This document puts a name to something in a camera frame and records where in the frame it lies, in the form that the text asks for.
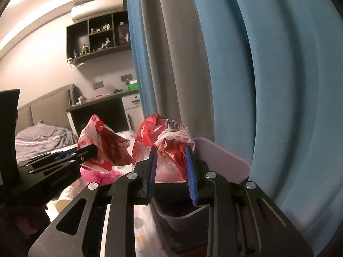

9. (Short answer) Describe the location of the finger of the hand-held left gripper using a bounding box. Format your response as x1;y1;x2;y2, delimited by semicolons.
25;144;99;168
27;159;81;176

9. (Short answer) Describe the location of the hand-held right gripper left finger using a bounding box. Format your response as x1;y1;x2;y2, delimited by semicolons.
29;147;158;257

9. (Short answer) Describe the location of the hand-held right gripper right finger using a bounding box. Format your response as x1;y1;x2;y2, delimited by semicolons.
185;146;314;257

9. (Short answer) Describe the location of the red white crinkled plastic bag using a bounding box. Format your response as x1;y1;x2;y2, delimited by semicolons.
131;114;196;182

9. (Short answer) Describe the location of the grey plastic trash bin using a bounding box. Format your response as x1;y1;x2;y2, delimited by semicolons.
153;136;252;257

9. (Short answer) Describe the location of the cream paper cup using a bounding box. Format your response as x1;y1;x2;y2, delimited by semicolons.
55;185;79;212

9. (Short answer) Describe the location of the pink plastic bag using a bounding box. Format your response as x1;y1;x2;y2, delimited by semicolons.
80;169;121;186

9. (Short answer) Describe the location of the grey striped blanket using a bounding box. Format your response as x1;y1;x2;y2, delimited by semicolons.
15;123;79;164

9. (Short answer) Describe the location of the dark wooden desk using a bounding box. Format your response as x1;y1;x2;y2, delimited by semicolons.
66;90;140;140

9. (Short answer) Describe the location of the grey padded headboard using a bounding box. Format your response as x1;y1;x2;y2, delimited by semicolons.
17;84;75;134

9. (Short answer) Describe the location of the white drawer cabinet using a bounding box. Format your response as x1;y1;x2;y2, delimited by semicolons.
122;95;144;133

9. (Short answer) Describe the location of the blue curtain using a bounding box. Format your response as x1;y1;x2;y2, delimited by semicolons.
185;0;343;255
126;0;158;133

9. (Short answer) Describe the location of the group of figurines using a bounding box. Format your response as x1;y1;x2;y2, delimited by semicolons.
67;21;130;62

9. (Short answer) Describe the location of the grey curtain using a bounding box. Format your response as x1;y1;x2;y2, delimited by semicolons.
141;0;216;142

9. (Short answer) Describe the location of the white air conditioner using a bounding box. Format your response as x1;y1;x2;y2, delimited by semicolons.
71;0;126;20

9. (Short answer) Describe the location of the white cable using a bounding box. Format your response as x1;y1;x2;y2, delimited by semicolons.
68;59;85;71

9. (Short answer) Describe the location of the dark wall shelf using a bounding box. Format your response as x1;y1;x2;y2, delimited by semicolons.
66;9;132;67

